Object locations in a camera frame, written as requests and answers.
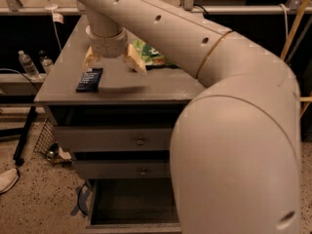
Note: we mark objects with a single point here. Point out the grey top drawer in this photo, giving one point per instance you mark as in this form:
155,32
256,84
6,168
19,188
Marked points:
95,139

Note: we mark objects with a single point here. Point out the black wire basket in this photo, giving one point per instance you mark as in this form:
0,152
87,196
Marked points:
48,147

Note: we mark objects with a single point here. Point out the green snack bag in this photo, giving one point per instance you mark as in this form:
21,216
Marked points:
149,55

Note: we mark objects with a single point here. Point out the wooden ladder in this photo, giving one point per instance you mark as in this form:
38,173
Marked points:
294,26

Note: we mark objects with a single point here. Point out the grey open bottom drawer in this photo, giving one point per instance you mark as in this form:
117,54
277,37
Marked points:
133,206

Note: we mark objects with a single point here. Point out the black pole stand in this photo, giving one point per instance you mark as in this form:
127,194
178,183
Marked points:
23,136

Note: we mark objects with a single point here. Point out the grey middle drawer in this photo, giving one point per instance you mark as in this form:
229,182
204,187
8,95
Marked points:
122,169

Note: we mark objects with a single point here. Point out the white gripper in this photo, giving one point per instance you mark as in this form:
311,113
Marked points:
106,45

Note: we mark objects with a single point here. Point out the grey drawer cabinet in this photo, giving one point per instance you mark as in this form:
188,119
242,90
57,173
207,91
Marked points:
125,99

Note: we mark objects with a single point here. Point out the clear plastic water bottle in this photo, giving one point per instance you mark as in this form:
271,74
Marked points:
28,65

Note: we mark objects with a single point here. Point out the dark blue rxbar wrapper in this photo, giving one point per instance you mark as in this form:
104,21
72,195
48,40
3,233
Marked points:
89,81

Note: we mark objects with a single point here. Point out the white shoe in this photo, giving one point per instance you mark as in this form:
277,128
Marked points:
8,179

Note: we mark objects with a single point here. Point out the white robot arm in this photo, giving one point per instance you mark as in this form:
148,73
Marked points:
235,149

